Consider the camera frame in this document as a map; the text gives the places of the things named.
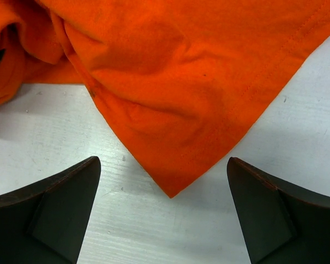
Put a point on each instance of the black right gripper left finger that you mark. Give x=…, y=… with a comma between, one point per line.
x=46, y=221

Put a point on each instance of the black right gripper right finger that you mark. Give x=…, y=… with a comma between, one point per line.
x=281, y=222

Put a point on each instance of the orange t-shirt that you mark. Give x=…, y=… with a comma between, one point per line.
x=179, y=82

